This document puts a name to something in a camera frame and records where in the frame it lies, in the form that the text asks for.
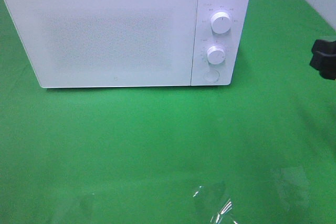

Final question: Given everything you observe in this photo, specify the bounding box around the clear plastic film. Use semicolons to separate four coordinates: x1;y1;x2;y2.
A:
193;181;238;223

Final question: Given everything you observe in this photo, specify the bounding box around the white microwave door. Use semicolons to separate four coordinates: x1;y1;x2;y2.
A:
5;0;197;88

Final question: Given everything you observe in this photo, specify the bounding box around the white microwave knob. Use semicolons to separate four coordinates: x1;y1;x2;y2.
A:
210;10;232;34
207;46;226;65

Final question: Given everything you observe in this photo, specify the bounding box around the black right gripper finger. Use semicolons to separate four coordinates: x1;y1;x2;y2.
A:
309;39;335;80

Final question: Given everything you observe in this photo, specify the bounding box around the green table cloth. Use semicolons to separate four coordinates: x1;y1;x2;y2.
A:
1;0;335;223

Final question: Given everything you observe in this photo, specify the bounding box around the round door release button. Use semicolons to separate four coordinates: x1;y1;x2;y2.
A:
204;70;220;83

